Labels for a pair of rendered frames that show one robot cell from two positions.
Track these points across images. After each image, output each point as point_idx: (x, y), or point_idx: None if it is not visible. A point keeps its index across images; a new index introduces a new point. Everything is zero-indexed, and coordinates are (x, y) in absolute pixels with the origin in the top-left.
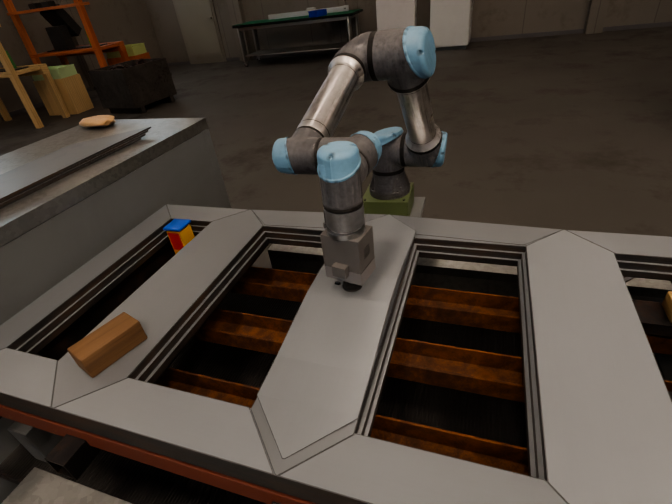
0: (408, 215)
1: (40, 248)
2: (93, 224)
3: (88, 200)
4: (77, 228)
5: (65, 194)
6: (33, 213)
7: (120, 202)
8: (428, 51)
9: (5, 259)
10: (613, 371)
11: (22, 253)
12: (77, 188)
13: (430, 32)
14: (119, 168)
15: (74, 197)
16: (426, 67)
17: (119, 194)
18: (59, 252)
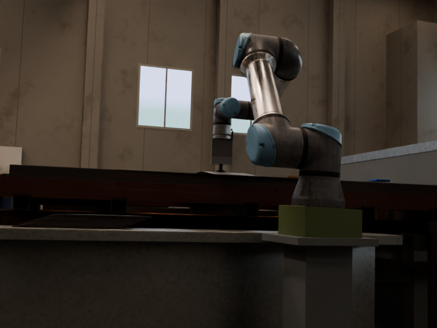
0: (280, 226)
1: (385, 169)
2: (406, 172)
3: (409, 156)
4: (399, 169)
5: (401, 147)
6: (388, 150)
7: (423, 168)
8: (235, 50)
9: (375, 166)
10: None
11: (380, 167)
12: (406, 146)
13: (239, 36)
14: (430, 144)
15: (404, 151)
16: (233, 61)
17: (424, 162)
18: (389, 177)
